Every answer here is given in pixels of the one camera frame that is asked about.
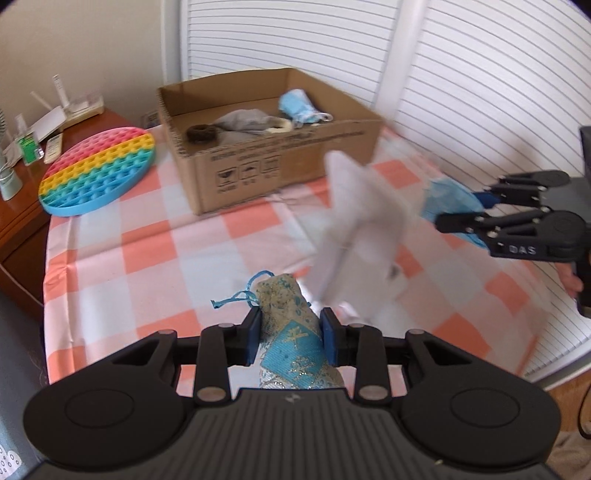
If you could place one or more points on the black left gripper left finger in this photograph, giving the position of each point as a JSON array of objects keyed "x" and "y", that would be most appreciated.
[{"x": 132, "y": 404}]

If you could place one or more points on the cardboard box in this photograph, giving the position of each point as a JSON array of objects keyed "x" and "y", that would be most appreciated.
[{"x": 215, "y": 175}]

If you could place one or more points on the beige linen sachet bag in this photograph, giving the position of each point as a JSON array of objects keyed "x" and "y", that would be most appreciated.
[{"x": 244, "y": 124}]

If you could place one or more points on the person's right hand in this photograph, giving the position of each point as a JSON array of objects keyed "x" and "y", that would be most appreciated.
[{"x": 572, "y": 284}]

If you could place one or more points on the white phone stand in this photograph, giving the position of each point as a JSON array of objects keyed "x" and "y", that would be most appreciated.
[{"x": 356, "y": 262}]

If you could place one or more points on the rainbow pop-it toy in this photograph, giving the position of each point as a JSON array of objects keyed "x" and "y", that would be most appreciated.
[{"x": 96, "y": 171}]

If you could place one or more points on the checkered pink tablecloth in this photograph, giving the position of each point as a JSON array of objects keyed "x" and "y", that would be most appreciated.
[{"x": 145, "y": 262}]

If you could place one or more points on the green desk fan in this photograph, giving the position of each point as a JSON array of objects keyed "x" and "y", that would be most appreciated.
[{"x": 10, "y": 182}]

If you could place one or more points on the white wifi router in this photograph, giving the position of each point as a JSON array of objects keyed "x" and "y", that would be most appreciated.
[{"x": 68, "y": 113}]

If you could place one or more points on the blue face mask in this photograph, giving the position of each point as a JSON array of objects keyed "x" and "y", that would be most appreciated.
[
  {"x": 447, "y": 196},
  {"x": 297, "y": 106}
]

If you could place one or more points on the wooden nightstand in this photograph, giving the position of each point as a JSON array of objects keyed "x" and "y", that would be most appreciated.
[{"x": 24, "y": 232}]

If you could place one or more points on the white remote control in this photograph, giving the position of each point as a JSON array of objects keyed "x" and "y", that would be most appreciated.
[{"x": 53, "y": 149}]

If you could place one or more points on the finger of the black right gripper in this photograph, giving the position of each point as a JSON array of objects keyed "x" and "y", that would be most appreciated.
[
  {"x": 524, "y": 189},
  {"x": 536, "y": 235}
]

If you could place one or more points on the green small bottle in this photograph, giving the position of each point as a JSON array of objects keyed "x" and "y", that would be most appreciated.
[{"x": 29, "y": 147}]

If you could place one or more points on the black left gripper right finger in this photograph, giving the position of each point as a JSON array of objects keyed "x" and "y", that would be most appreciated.
[{"x": 451, "y": 404}]

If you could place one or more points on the blue embroidered sachet pouch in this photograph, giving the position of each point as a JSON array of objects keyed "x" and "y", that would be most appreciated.
[{"x": 291, "y": 353}]

